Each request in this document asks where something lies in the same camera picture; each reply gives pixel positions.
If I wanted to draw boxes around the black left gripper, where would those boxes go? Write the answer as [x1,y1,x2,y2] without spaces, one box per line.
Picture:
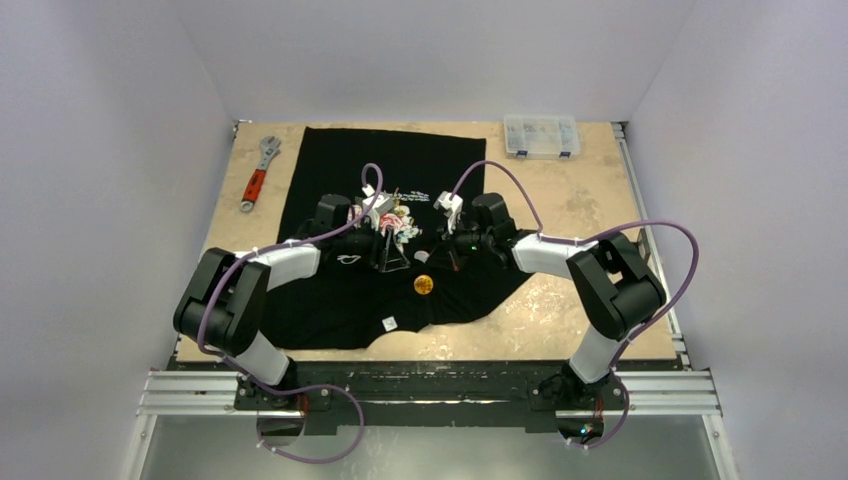
[334,214,408,271]

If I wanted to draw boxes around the orange yellow round brooch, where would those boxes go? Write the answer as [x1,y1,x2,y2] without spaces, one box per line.
[413,274,435,296]

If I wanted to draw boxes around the black floral print t-shirt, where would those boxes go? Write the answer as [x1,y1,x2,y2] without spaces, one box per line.
[261,128,527,350]

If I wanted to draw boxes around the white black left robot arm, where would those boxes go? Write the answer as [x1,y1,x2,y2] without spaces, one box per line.
[173,187,396,409]

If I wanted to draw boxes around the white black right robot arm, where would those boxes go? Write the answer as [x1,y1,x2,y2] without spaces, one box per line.
[434,191,667,407]

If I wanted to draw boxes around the clear plastic organizer box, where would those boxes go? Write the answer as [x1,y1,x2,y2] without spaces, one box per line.
[503,114,581,159]

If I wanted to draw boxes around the black open display case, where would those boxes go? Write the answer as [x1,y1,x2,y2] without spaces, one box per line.
[634,227,652,263]

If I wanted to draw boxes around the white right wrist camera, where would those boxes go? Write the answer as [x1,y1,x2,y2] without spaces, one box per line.
[434,191,464,234]

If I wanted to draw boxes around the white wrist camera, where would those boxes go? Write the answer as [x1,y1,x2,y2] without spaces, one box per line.
[434,191,464,234]
[359,184,395,231]

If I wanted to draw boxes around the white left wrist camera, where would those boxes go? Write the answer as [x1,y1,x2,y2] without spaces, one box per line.
[359,184,395,231]

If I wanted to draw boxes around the aluminium black mounting rail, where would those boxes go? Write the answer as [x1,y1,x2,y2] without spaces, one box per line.
[138,361,721,438]

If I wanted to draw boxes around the red handled adjustable wrench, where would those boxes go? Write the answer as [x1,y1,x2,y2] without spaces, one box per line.
[239,136,281,213]

